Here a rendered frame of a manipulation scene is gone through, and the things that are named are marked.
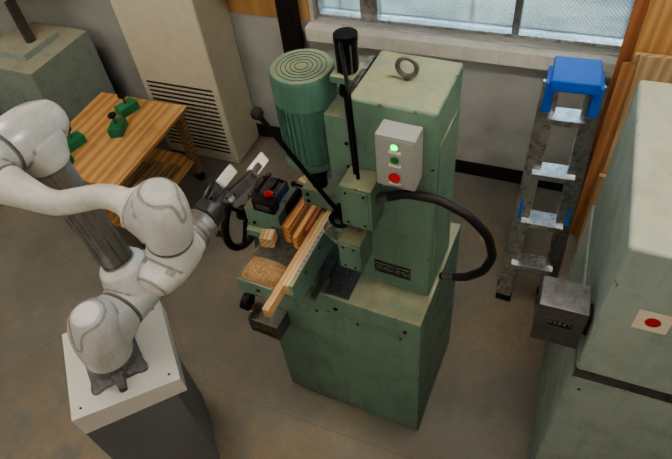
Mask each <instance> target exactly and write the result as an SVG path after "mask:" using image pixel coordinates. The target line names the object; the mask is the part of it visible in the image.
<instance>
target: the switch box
mask: <svg viewBox="0 0 672 459"><path fill-rule="evenodd" d="M391 144H396V145H397V146H398V150H397V151H395V152H400V153H401V156H400V155H396V154H391V153H388V150H391V148H390V145H391ZM375 150H376V168H377V182H378V183H380V184H384V185H388V186H392V187H396V188H400V189H404V190H408V191H413V192H415V190H416V188H417V186H418V184H419V182H420V180H421V178H422V167H423V127H420V126H415V125H411V124H406V123H401V122H396V121H391V120H386V119H384V120H383V121H382V123H381V124H380V126H379V128H378V129H377V131H376V133H375ZM391 151H392V150H391ZM391 156H396V157H397V158H398V159H399V163H398V164H394V165H398V166H401V169H399V168H395V167H391V166H389V163H390V164H392V163H391V162H390V157H391ZM391 173H395V174H397V175H399V177H400V182H399V183H401V186H398V185H394V184H390V183H389V181H390V180H389V179H388V176H389V174H391Z"/></svg>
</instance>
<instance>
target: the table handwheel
mask: <svg viewBox="0 0 672 459"><path fill-rule="evenodd" d="M244 206H245V204H241V205H240V206H239V207H238V208H236V207H234V206H233V205H231V204H230V203H229V205H228V206H227V207H226V208H224V209H223V211H224V215H225V217H224V220H223V221H222V222H221V234H222V238H223V241H224V243H225V245H226V246H227V247H228V248H229V249H230V250H233V251H240V250H243V249H245V248H247V247H248V246H249V245H250V244H251V243H252V242H253V241H254V236H252V235H248V236H247V230H246V229H247V222H248V219H247V216H246V212H245V209H244ZM231 211H234V212H236V216H237V219H239V220H242V221H243V237H242V242H241V243H237V244H236V243H234V242H233V241H232V240H231V237H230V233H229V220H230V214H231Z"/></svg>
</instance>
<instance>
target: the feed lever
mask: <svg viewBox="0 0 672 459"><path fill-rule="evenodd" d="M250 115H251V117H252V118H253V119H254V120H259V121H260V122H261V123H262V124H263V126H264V127H265V128H266V129H267V130H268V132H269V133H270V134H271V135H272V136H273V138H274V139H275V140H276V141H277V142H278V144H279V145H280V146H281V147H282V149H283V150H284V151H285V152H286V153H287V155H288V156H289V157H290V158H291V159H292V161H293V162H294V163H295V164H296V165H297V167H298V168H299V169H300V170H301V172H302V173H303V174H304V175H305V176H306V178H307V179H308V180H309V181H310V182H311V184H312V185H313V186H314V187H315V188H316V190H317V191H318V192H319V193H320V195H321V196H322V197H323V198H324V199H325V201H326V202H327V203H328V204H329V205H330V207H331V208H332V209H333V210H332V211H331V213H330V215H329V217H328V218H329V221H330V223H331V224H332V225H333V226H335V227H337V228H346V227H347V226H348V225H347V224H344V223H343V218H342V210H341V203H337V204H336V205H335V204H334V203H333V201H332V200H331V199H330V198H329V196H328V195H327V194H326V193H325V192H324V190H323V189H322V188H321V187H320V185H319V184H318V183H317V182H316V181H315V179H314V178H313V177H312V176H311V174H310V173H309V172H308V171H307V170H306V168H305V167H304V166H303V165H302V163H301V162H300V161H299V160H298V159H297V157H296V156H295V155H294V154H293V152H292V151H291V150H290V149H289V148H288V146H287V145H286V144H285V143H284V142H283V140H282V139H281V138H280V137H279V135H278V134H277V133H276V132H275V131H274V129H273V128H272V127H271V126H270V124H269V123H268V122H267V121H266V120H265V118H264V117H263V115H264V112H263V110H262V108H260V107H254V108H252V109H251V111H250Z"/></svg>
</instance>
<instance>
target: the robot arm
mask: <svg viewBox="0 0 672 459"><path fill-rule="evenodd" d="M69 128H70V122H69V119H68V116H67V114H66V113H65V111H64V110H63V109H62V108H61V107H60V106H59V105H58V104H56V103H55V102H53V101H50V100H47V99H43V100H35V101H29V102H25V103H22V104H19V105H17V106H15V107H14V108H12V109H10V110H9V111H7V112H6V113H4V114H3V115H1V116H0V204H2V205H7V206H12V207H17V208H21V209H25V210H29V211H33V212H36V213H41V214H45V215H51V216H64V218H65V219H66V220H67V222H68V223H69V224H70V226H71V227H72V228H73V230H74V231H75V232H76V234H77V235H78V236H79V237H80V239H81V240H82V241H83V243H84V244H85V245H86V247H87V248H88V249H89V251H90V252H91V253H92V255H93V256H94V257H95V259H96V260H97V261H98V263H99V264H100V265H101V267H100V271H99V277H100V279H101V282H102V287H103V289H104V291H103V293H102V294H101V295H100V296H98V297H95V298H90V299H87V300H85V301H83V302H81V303H79V304H78V305H77V306H76V307H75V308H74V309H73V310H72V312H71V313H70V315H69V318H68V322H67V334H68V339H69V342H70V344H71V346H72V348H73V350H74V352H75V353H76V355H77V357H78V358H79V359H80V361H81V362H82V363H83V364H84V365H85V367H86V370H87V373H88V377H89V380H90V383H91V393H92V394H93V395H95V396H97V395H99V394H101V393H102V392H103V391H104V390H106V389H108V388H110V387H112V386H114V385H117V387H118V389H119V390H120V392H121V393H123V392H125V391H127V390H128V387H127V381H126V379H128V378H130V377H132V376H134V375H136V374H138V373H143V372H145V371H147V370H148V368H149V366H148V364H147V362H146V361H145V360H144V359H143V357H142V354H141V352H140V349H139V347H138V344H137V342H136V339H135V334H136V331H137V329H138V327H139V325H140V323H141V322H142V320H143V319H144V318H145V317H146V316H147V315H148V314H149V313H150V312H151V310H152V309H153V308H154V306H155V305H156V304H157V302H158V301H159V299H160V298H161V297H162V296H168V295H169V294H171V293H172V292H174V291H175V290H176V289H178V288H179V287H180V286H181V285H182V284H183V283H184V282H185V281H186V280H187V278H188V277H189V276H190V275H191V273H192V272H193V271H194V269H195V268H196V266H197V265H198V263H199V262H200V260H201V258H202V254H203V252H204V250H205V249H206V248H207V247H208V245H209V243H210V242H211V241H212V240H213V238H214V237H215V235H216V234H217V232H218V226H219V225H220V224H221V222H222V221H223V220H224V217H225V215H224V211H223V208H226V207H227V206H228V205H229V203H230V204H231V205H234V203H235V202H236V201H237V200H238V199H239V198H240V197H241V196H242V195H243V194H244V193H245V192H246V191H247V190H248V189H249V188H250V187H251V186H252V185H253V184H254V183H255V182H256V181H258V180H259V178H260V176H259V175H258V174H259V173H260V171H261V170H262V169H263V167H264V166H265V165H266V163H267V162H268V161H269V160H268V159H267V157H266V156H265V155H264V154H263V153H262V152H260V153H259V154H258V155H257V157H256V158H255V159H254V161H253V162H252V163H251V164H250V166H249V167H248V168H247V170H246V171H247V172H246V173H245V174H244V175H243V176H241V177H240V178H239V179H238V180H236V181H235V182H234V183H233V184H232V185H230V186H227V185H228V183H229V182H230V181H231V180H232V178H233V177H234V176H235V174H236V173H237V170H236V169H235V168H234V167H233V166H232V165H231V164H229V165H228V166H227V167H226V169H225V170H224V171H223V172H222V174H221V175H220V176H219V177H218V179H217V180H216V182H215V181H214V180H212V181H211V182H210V183H211V185H212V186H211V185H209V186H208V187H207V189H206V191H205V193H204V195H203V197H202V199H200V200H199V201H198V202H197V203H196V204H195V206H194V207H193V208H192V209H190V206H189V203H188V200H187V198H186V196H185V194H184V193H183V191H182V190H181V188H180V187H179V186H178V185H177V184H176V183H175V182H173V181H172V180H170V179H168V178H165V177H151V178H148V179H146V180H144V181H143V182H141V183H140V184H139V185H137V186H136V187H134V188H129V187H124V186H120V185H115V184H106V183H101V184H92V185H86V183H85V182H84V180H83V179H82V178H81V176H80V175H79V173H78V172H77V170H76V169H75V167H74V166H73V164H72V163H71V162H70V160H69V159H70V150H69V147H68V142H67V137H66V135H67V134H68V133H69ZM221 188H222V189H223V190H222V189H221ZM227 191H228V192H229V193H228V192H227ZM103 209H107V210H109V211H112V212H114V213H115V214H117V215H118V216H119V217H120V222H121V225H122V227H123V228H125V229H127V230H128V231H129V232H130V233H132V234H133V235H134V236H135V237H137V238H138V239H139V240H140V241H141V242H142V243H145V244H146V248H145V250H141V249H139V248H136V247H129V246H128V245H127V243H126V242H125V240H124V239H123V237H122V236H121V234H120V233H119V232H118V230H117V229H116V227H115V226H114V224H113V223H112V221H111V220H110V218H109V217H108V216H107V214H106V213H105V211H104V210H103Z"/></svg>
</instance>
